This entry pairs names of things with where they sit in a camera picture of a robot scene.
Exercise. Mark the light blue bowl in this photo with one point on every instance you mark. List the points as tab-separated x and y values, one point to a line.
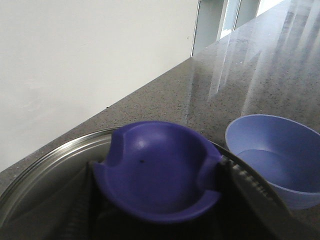
284	152

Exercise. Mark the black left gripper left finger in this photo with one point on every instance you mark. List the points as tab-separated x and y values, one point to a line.
85	209

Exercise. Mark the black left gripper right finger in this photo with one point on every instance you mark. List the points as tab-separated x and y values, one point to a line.
246	214

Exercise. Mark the glass lid with blue knob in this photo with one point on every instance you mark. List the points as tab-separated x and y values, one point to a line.
158	181

